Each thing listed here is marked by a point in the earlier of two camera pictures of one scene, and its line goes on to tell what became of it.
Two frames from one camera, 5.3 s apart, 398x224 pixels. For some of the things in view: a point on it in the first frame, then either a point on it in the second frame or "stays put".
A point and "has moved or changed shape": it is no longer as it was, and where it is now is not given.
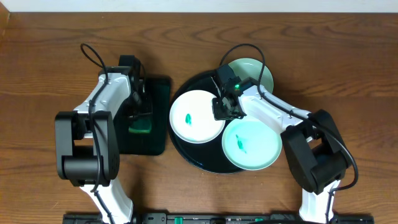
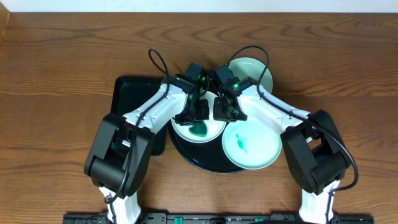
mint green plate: [250, 144] stays put
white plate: [192, 118] stays put
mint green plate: [245, 68] stays put
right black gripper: [217, 113] stays put
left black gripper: [138, 114] to [192, 115]
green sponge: [142, 126] has moved or changed shape
